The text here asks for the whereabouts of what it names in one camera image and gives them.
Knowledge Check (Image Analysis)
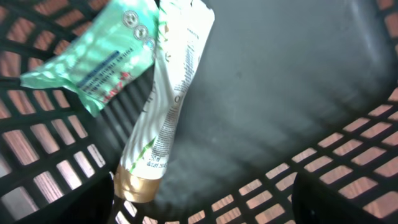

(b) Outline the white tube gold cap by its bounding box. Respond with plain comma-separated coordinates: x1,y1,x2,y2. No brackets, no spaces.
114,0,215,203

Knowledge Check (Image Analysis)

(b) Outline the teal tissue wipes pack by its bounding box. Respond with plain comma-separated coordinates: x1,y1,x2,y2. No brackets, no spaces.
21,0,159,116

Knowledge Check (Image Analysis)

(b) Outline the grey plastic mesh basket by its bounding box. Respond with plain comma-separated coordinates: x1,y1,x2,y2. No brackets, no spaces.
1,0,397,223

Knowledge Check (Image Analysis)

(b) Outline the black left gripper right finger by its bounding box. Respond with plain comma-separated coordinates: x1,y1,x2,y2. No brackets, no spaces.
292,173,384,224

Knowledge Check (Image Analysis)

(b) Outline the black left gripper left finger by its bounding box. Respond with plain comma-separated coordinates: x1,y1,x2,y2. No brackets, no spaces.
16,175,114,224

